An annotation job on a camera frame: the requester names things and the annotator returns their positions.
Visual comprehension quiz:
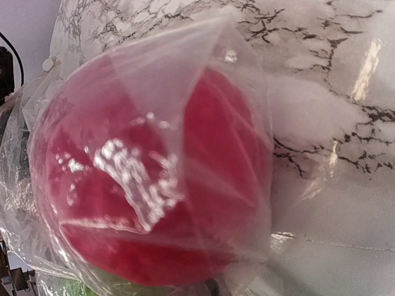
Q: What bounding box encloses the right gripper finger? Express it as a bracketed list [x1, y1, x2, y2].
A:
[204, 278, 228, 296]

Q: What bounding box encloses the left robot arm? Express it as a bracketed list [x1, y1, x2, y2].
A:
[0, 46, 15, 105]

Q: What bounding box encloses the clear zip top bag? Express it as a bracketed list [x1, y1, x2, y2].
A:
[0, 12, 297, 296]

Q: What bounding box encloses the red fake apple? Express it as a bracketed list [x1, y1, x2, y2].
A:
[31, 68, 271, 286]

